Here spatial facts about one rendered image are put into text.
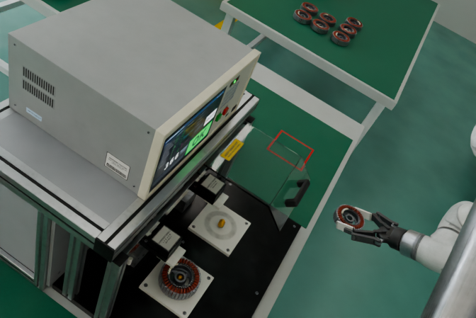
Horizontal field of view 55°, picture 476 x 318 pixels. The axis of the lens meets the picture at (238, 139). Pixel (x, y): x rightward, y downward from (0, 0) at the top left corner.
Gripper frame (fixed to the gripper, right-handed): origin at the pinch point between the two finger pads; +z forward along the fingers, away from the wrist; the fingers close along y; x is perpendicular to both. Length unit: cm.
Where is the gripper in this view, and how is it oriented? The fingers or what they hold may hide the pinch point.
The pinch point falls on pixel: (350, 219)
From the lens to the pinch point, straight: 171.6
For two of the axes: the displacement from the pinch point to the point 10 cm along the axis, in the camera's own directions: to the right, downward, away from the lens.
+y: 6.9, -3.1, 6.5
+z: -7.2, -2.5, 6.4
